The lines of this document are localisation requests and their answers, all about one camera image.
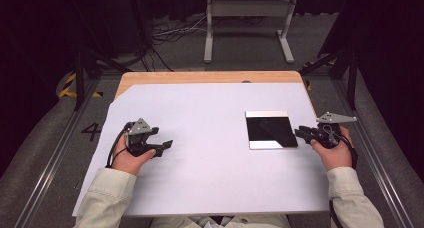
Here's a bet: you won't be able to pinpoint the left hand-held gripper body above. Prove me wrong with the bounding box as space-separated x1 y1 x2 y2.
125 117 153 158

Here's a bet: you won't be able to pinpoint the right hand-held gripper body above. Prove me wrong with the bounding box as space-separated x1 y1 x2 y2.
312 111 358 150

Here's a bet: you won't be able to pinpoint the black glass panel silver edges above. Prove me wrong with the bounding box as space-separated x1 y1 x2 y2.
245 110 299 151

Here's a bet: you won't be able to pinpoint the person's right hand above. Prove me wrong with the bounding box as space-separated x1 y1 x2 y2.
310 126 354 173

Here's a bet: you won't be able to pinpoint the person's left hand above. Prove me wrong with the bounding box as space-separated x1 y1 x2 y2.
111 134 157 176

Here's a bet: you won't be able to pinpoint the white paper sheet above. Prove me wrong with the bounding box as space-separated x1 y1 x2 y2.
72 82 331 218

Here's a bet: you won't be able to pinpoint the black metal stand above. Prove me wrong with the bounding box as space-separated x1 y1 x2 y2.
299 46 360 111
70 0 134 111

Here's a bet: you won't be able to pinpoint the person's beige jacket torso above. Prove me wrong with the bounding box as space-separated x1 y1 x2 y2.
149 214 292 228

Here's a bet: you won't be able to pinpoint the right hand-held gripper black cable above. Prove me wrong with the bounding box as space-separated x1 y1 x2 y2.
328 133 360 228

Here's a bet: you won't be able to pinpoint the hand-held gripper black cable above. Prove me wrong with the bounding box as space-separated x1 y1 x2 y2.
328 133 360 228
105 122 134 169

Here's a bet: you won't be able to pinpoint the left hand-held gripper black cable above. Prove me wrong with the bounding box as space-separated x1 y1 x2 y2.
105 122 134 169

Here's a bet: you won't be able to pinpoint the aluminium floor rail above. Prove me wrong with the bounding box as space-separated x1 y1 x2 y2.
13 77 101 228
332 79 414 228

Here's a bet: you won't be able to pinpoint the bundle of floor cables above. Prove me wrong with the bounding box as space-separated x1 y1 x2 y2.
146 15 214 72

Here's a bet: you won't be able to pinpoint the white metal stand frame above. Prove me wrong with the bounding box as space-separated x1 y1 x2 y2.
203 0 299 64

